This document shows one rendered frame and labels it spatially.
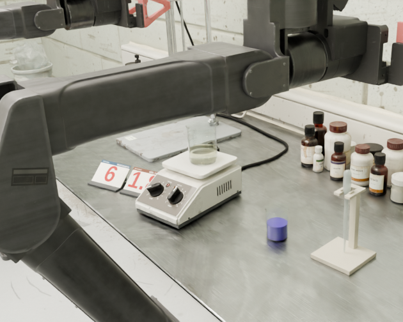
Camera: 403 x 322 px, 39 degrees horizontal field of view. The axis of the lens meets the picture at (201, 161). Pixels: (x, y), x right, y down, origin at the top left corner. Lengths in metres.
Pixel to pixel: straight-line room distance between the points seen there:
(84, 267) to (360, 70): 0.37
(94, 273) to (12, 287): 0.50
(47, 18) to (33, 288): 0.47
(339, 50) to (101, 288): 0.35
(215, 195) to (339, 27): 0.61
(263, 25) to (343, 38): 0.10
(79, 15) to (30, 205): 0.69
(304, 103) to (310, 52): 0.93
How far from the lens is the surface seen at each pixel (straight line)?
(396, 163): 1.26
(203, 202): 1.14
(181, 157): 1.22
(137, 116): 0.50
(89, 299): 0.55
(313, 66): 0.61
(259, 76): 0.55
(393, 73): 0.67
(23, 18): 1.07
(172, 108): 0.51
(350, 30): 0.64
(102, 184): 1.33
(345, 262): 1.00
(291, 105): 1.58
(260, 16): 0.59
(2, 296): 1.01
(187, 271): 0.99
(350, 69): 0.67
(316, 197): 1.22
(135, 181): 1.29
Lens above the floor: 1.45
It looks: 23 degrees down
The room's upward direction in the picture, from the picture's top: 4 degrees counter-clockwise
